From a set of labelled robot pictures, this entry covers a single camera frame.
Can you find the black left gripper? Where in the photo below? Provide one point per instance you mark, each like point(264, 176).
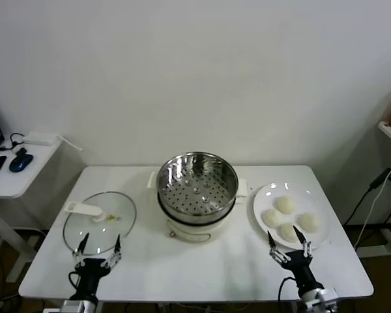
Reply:
point(91, 270)

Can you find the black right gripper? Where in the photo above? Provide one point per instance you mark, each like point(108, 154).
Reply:
point(301, 269)

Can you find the white steamed baozi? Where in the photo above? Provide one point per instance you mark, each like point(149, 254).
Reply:
point(285, 204)
point(271, 217)
point(309, 223)
point(287, 232)

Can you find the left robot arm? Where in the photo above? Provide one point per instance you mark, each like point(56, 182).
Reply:
point(52, 310)

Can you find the stainless steel steamer basket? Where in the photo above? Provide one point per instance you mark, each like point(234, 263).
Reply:
point(226, 177)

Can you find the white round plate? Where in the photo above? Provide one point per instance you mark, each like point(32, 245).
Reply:
point(280, 192)

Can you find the white electric cooker pot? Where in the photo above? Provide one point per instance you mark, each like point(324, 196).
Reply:
point(195, 233)

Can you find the white side table with laptop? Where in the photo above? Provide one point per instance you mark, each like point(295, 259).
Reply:
point(26, 182)

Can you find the blue computer mouse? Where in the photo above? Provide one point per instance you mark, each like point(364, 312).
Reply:
point(21, 163)

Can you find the small black dongle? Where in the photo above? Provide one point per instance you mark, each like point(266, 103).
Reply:
point(21, 151)

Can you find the white power strip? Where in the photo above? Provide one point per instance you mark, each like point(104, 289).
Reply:
point(39, 138)

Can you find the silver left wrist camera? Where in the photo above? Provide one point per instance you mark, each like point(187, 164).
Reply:
point(78, 307)

